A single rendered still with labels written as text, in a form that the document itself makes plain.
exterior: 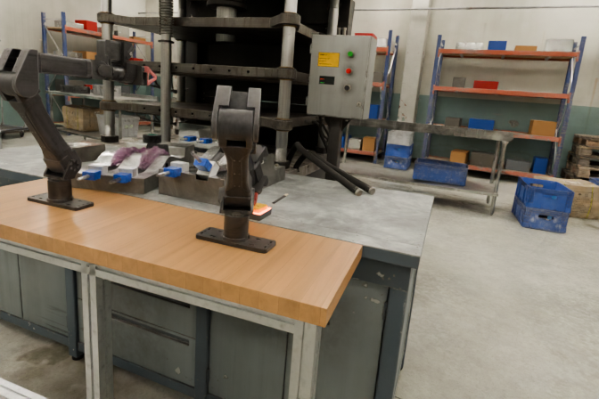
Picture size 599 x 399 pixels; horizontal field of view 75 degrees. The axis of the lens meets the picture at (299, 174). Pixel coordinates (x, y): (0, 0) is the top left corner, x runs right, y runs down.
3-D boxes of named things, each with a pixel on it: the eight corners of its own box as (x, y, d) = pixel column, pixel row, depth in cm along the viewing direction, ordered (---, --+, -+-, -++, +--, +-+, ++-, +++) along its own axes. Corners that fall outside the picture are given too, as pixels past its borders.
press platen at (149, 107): (291, 156, 193) (294, 120, 189) (95, 128, 237) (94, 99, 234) (338, 141, 269) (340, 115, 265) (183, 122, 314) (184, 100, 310)
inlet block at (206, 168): (195, 160, 119) (201, 145, 121) (181, 158, 120) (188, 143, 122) (213, 181, 130) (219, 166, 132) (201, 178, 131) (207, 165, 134)
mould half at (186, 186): (223, 207, 126) (224, 166, 124) (158, 193, 135) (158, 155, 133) (284, 179, 172) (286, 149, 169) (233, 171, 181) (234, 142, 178)
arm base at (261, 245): (209, 201, 104) (194, 207, 98) (279, 215, 98) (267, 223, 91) (209, 230, 106) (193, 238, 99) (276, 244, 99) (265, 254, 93)
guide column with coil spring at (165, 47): (166, 207, 233) (167, -29, 206) (158, 205, 235) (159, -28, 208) (171, 204, 238) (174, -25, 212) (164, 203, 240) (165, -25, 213)
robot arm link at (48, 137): (69, 164, 123) (9, 67, 102) (85, 166, 121) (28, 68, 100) (53, 176, 119) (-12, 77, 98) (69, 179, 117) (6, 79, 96)
